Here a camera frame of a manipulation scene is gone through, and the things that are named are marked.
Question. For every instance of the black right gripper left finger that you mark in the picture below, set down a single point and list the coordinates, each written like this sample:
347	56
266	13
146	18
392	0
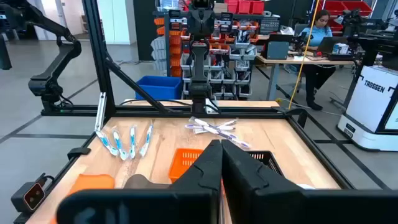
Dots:
186	205

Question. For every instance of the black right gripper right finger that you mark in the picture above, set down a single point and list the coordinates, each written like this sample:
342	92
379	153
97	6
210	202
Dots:
264	202

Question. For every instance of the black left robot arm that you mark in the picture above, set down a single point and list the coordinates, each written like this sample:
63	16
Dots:
199	62

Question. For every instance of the black background robot arm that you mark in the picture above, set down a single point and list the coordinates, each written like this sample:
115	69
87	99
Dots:
62	56

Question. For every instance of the red storage bin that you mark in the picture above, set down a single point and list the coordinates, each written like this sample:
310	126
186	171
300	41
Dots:
231	6
244	7
257	7

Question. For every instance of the black plastic basket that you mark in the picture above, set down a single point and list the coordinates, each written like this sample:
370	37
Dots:
267	160

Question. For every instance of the orange plastic basket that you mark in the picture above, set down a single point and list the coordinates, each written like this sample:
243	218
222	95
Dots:
183	161

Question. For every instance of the parts shelf rack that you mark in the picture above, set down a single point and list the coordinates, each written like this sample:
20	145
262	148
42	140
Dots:
236	54

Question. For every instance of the smoky grey translucent tray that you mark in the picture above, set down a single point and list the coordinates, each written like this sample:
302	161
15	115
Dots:
140	182

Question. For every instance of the blue storage bin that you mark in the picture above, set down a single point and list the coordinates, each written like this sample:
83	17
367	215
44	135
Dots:
158	88

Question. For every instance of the grey equipment box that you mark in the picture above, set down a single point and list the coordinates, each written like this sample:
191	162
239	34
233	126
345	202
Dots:
278	50

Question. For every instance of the wooden desk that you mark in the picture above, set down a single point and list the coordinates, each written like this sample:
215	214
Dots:
280	60

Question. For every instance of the orange flat lid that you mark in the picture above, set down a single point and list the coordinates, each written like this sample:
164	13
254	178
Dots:
93	183

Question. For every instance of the person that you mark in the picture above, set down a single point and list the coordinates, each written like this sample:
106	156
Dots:
317	34

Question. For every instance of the silver aluminium profile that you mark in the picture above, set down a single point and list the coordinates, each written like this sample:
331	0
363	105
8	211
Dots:
100	112

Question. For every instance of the black laptop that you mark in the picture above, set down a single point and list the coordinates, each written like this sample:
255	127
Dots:
329	45

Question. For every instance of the small white box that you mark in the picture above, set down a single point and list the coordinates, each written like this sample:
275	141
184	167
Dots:
340	48

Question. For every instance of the white Trossen mobile base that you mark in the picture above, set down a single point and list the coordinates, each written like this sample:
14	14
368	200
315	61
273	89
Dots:
370	102

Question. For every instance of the red bin shelf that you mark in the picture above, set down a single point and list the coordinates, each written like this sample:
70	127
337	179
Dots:
357	6

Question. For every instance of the black background robot rig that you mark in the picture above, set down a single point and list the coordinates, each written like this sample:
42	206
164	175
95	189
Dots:
370	46

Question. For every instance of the black aluminium table frame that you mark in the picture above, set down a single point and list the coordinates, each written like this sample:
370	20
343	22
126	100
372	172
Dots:
96	62

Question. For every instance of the black frame clamp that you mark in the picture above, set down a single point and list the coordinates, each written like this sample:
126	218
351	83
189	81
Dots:
77	153

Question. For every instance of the black table-level camera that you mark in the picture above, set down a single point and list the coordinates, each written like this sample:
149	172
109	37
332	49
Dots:
31	196

